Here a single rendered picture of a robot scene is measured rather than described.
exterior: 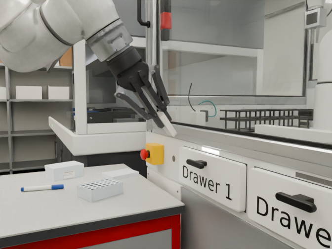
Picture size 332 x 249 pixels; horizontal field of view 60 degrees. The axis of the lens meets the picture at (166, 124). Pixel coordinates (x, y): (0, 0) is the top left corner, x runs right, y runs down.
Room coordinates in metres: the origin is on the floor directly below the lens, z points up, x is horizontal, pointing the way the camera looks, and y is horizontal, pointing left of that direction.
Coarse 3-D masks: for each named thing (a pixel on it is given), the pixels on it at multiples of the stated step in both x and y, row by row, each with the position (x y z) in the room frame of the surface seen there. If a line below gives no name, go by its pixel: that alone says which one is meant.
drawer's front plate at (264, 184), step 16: (256, 176) 0.58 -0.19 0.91; (272, 176) 0.54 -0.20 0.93; (256, 192) 0.58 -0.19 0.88; (272, 192) 0.54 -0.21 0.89; (288, 192) 0.51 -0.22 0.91; (304, 192) 0.48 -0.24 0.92; (320, 192) 0.45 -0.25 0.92; (256, 208) 0.58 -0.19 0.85; (288, 208) 0.51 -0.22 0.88; (320, 208) 0.45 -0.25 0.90; (272, 224) 0.54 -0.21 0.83; (320, 224) 0.45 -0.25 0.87; (304, 240) 0.47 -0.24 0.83; (320, 240) 0.45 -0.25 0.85
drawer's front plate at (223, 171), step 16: (208, 160) 0.74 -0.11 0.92; (224, 160) 0.68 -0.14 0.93; (192, 176) 0.81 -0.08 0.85; (208, 176) 0.74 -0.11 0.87; (224, 176) 0.68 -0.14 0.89; (240, 176) 0.63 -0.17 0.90; (208, 192) 0.74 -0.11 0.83; (224, 192) 0.68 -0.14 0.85; (240, 192) 0.63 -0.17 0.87; (240, 208) 0.63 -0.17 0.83
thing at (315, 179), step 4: (296, 172) 0.51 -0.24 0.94; (296, 176) 0.51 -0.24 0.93; (300, 176) 0.51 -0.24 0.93; (304, 176) 0.50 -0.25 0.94; (308, 176) 0.49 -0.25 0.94; (312, 176) 0.49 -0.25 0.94; (312, 180) 0.48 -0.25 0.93; (316, 180) 0.48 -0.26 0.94; (320, 180) 0.47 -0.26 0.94; (324, 180) 0.47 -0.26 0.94; (328, 180) 0.46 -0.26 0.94; (324, 184) 0.46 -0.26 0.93; (328, 184) 0.46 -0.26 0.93
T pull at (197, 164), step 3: (189, 159) 0.77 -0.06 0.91; (186, 162) 0.77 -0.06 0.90; (189, 162) 0.76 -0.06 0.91; (192, 162) 0.74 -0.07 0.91; (195, 162) 0.73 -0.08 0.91; (198, 162) 0.73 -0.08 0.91; (201, 162) 0.74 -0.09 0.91; (204, 162) 0.74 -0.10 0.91; (192, 165) 0.74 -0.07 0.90; (195, 165) 0.73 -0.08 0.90; (198, 165) 0.72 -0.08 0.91; (201, 165) 0.71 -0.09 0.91; (204, 165) 0.74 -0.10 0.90; (201, 168) 0.71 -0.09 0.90
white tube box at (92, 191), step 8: (80, 184) 0.92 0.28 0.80; (88, 184) 0.94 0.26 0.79; (96, 184) 0.94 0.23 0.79; (104, 184) 0.94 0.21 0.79; (112, 184) 0.92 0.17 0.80; (120, 184) 0.94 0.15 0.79; (80, 192) 0.90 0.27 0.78; (88, 192) 0.87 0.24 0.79; (96, 192) 0.87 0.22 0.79; (104, 192) 0.89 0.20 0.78; (112, 192) 0.92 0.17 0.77; (120, 192) 0.94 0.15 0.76; (88, 200) 0.87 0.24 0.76; (96, 200) 0.87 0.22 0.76
